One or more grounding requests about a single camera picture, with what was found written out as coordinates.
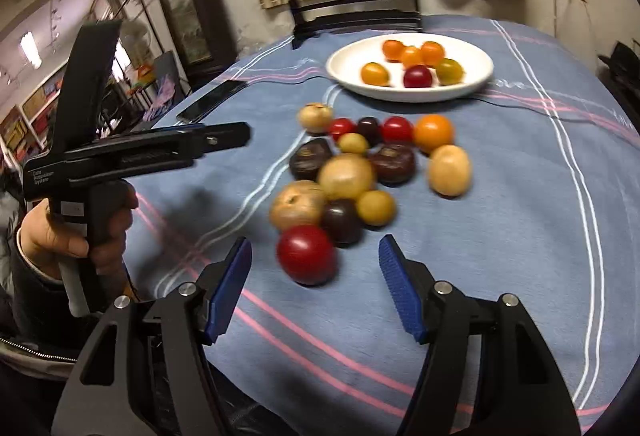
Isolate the large dark purple fruit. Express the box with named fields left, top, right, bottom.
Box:
left=288, top=138, right=333, bottom=181

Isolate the tan melon with stem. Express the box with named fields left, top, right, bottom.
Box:
left=269, top=179, right=326, bottom=231

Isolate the small red cherry tomato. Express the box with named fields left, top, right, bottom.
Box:
left=329, top=118, right=357, bottom=143

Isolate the small yellow fruit back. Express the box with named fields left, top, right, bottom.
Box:
left=337, top=133, right=370, bottom=155

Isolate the small yellow fruit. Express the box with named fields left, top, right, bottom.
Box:
left=337, top=133, right=370, bottom=155
left=356, top=190, right=397, bottom=227

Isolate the large golden round melon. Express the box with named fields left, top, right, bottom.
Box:
left=317, top=153, right=376, bottom=200

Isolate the dark purple tomato front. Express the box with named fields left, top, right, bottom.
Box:
left=320, top=199, right=362, bottom=247

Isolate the dark purple tomato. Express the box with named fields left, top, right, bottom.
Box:
left=320, top=199, right=362, bottom=247
left=357, top=117, right=383, bottom=148

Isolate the large red tomato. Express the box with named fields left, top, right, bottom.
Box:
left=402, top=65, right=433, bottom=89
left=277, top=225, right=337, bottom=287

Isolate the oval orange tomato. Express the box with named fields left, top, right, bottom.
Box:
left=360, top=63, right=390, bottom=86

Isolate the small yellow fruit front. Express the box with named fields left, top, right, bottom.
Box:
left=356, top=190, right=397, bottom=227

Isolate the red tomato back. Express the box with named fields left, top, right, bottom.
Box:
left=382, top=115, right=413, bottom=145

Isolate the dark maroon ribbed fruit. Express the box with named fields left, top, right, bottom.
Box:
left=368, top=144, right=416, bottom=186

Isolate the orange tomato back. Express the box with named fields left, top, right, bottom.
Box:
left=413, top=115, right=456, bottom=155

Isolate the large orange tangerine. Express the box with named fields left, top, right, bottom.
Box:
left=421, top=41, right=446, bottom=68

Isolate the pale yellow melon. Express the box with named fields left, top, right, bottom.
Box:
left=426, top=145, right=473, bottom=198

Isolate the large yellow orange tomato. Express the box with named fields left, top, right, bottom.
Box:
left=435, top=58, right=464, bottom=85

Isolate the person left forearm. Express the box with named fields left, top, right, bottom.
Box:
left=1, top=219, right=94, bottom=382

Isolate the person left hand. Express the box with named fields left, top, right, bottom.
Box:
left=17, top=184, right=138, bottom=279

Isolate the black smartphone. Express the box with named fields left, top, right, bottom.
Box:
left=177, top=80, right=247, bottom=123

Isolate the white standing fan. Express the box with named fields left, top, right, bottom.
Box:
left=120, top=19, right=153, bottom=79

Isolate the white oval plate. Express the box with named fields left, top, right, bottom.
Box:
left=326, top=33, right=494, bottom=103

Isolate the dark purple tomato back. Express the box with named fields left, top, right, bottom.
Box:
left=357, top=117, right=383, bottom=148

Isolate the blue striped tablecloth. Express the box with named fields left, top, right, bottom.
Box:
left=125, top=16, right=639, bottom=435

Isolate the black hat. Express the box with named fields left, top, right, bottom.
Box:
left=598, top=41, right=640, bottom=83

